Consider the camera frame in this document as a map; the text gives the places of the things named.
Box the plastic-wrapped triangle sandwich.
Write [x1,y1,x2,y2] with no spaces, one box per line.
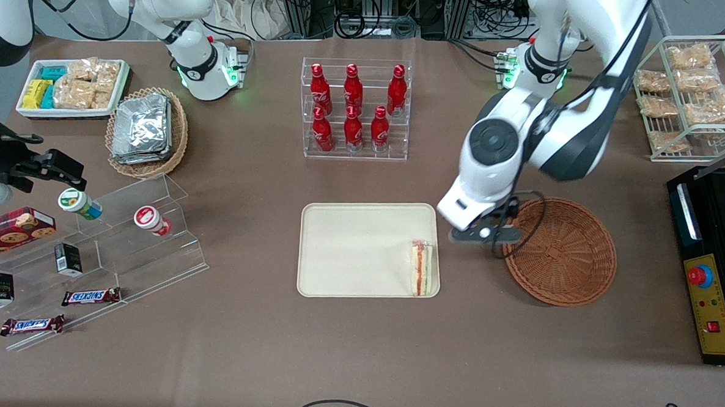
[408,240,438,298]

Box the round brown wicker basket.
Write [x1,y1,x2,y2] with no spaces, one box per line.
[499,195,621,310]

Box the cream plastic serving tray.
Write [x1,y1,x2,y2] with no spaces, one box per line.
[296,198,444,304]

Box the light wicker basket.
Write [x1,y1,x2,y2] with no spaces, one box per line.
[103,85,191,182]

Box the green-lid yogurt cup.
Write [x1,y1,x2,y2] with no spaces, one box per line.
[56,186,105,222]

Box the red tartan cookie box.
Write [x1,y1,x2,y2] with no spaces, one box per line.
[0,205,57,269]

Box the white rectangular snack bin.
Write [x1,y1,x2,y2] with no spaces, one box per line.
[15,55,132,124]

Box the yellow snack pack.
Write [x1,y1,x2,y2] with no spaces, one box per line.
[22,79,53,111]

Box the clear-wrapped rice cracker pack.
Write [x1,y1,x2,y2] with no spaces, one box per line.
[683,89,725,130]
[96,60,122,94]
[673,67,722,95]
[666,42,716,73]
[67,58,101,84]
[649,130,692,155]
[52,79,98,111]
[638,95,680,120]
[635,68,672,96]

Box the clear acrylic bottle rack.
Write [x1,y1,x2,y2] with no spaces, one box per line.
[297,55,414,163]

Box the stack of silver foil packs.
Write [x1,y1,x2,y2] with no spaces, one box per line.
[111,91,175,167]

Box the red cola bottle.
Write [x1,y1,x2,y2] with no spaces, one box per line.
[370,105,391,153]
[308,62,334,115]
[343,105,366,153]
[311,106,336,153]
[343,63,366,113]
[386,64,409,118]

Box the red-lid yogurt cup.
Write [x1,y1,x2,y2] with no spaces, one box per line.
[132,204,174,238]

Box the Snickers chocolate bar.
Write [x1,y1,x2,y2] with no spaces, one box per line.
[61,285,123,309]
[0,311,67,340]

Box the clear acrylic step stand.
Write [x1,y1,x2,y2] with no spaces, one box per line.
[0,166,214,361]

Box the black machine with yellow panel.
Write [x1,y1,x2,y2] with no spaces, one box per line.
[659,164,725,367]

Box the beige cloth bag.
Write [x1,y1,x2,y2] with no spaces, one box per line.
[210,0,300,43]

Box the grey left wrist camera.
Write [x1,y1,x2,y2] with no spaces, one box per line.
[448,222,523,247]

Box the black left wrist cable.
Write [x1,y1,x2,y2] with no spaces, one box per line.
[487,188,548,262]

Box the white wire rack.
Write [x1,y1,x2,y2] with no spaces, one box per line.
[629,31,725,166]

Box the black cable bundle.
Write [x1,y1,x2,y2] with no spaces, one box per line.
[473,0,534,29]

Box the aluminium frame rack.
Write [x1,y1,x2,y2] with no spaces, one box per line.
[271,0,477,45]

